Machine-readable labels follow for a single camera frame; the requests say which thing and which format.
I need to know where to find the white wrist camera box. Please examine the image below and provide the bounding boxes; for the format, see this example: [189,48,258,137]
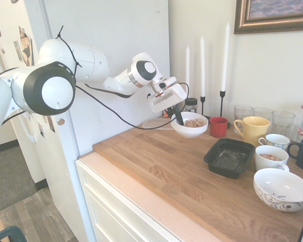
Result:
[154,77,179,91]

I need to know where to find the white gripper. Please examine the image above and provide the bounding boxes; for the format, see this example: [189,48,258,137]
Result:
[147,83,187,126]

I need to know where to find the spice jar with black lid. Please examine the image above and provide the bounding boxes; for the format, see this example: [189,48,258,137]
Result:
[185,97,198,113]

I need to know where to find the white refrigerator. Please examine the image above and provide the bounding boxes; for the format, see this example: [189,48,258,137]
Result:
[0,0,170,242]

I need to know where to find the small white blue-patterned cup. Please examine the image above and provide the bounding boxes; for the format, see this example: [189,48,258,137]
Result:
[258,134,291,152]

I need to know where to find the brown tag fridge magnet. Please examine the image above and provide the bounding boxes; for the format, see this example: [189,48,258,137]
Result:
[46,115,56,133]

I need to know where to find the red cup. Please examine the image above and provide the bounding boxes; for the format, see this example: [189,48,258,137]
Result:
[209,116,229,138]

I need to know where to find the tall white candle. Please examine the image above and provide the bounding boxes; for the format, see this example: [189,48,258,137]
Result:
[221,22,230,92]

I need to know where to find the cereal rings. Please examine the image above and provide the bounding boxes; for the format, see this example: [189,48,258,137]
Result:
[184,118,205,128]

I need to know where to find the white mug with snacks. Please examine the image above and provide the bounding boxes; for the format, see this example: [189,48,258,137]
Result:
[255,145,290,172]

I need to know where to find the high black candle holder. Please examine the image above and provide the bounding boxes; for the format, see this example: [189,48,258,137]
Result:
[219,90,231,129]

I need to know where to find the clear drinking glass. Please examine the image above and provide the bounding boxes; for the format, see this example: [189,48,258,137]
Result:
[234,104,254,134]
[252,107,274,122]
[272,110,296,139]

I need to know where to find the white bowl with swirl pattern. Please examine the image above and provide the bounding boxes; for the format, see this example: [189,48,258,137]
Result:
[253,168,303,212]

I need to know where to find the black plastic food box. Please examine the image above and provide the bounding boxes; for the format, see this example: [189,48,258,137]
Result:
[203,138,256,179]

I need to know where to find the black cable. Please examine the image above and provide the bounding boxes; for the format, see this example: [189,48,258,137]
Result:
[0,25,190,130]

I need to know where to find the clear plastic lid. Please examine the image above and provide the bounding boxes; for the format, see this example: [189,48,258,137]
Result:
[141,118,175,131]

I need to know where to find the yellow mug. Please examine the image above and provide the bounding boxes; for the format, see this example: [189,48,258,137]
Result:
[233,116,271,148]

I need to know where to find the medium black candle holder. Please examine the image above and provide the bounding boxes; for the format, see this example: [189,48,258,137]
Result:
[197,96,211,124]

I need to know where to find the plain white bowl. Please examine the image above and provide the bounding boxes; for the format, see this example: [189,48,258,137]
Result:
[170,112,209,139]

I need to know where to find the framed picture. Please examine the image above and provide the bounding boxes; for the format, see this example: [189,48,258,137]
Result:
[233,0,303,35]

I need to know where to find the white refrigerator handle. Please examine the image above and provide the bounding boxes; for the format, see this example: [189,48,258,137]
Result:
[19,112,37,144]

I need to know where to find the dark green chair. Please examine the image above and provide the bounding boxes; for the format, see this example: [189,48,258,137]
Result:
[0,226,27,242]

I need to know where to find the map picture fridge magnet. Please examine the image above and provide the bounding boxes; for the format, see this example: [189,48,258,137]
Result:
[18,25,34,68]

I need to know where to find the white drawer cabinet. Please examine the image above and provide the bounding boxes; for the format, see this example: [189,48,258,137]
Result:
[75,158,185,242]

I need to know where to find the medium white candle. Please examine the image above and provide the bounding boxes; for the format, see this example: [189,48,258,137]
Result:
[199,36,206,97]

